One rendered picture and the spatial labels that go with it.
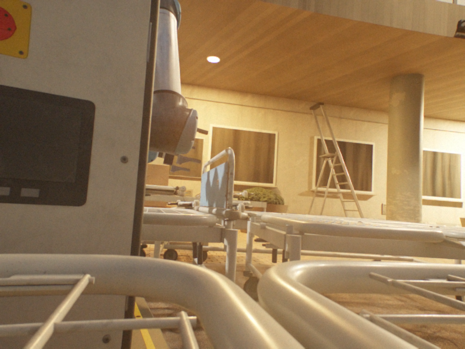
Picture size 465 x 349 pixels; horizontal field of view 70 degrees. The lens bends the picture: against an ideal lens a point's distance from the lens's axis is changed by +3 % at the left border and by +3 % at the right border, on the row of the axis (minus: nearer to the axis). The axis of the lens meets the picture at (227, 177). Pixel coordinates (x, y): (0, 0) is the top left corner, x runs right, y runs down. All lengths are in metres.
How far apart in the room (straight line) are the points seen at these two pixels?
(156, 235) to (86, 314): 0.89
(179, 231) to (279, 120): 7.13
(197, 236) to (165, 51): 0.69
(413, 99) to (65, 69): 7.16
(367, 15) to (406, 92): 2.25
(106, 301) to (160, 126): 0.64
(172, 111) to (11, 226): 0.67
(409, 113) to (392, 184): 1.39
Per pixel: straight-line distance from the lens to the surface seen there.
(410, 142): 7.19
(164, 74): 1.14
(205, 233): 1.30
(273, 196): 6.85
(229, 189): 1.26
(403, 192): 7.04
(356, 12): 5.61
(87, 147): 0.40
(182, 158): 1.40
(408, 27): 6.02
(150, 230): 1.28
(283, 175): 8.08
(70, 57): 0.43
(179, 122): 0.98
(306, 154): 8.40
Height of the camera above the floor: 0.54
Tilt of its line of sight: 5 degrees up
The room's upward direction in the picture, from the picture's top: 4 degrees clockwise
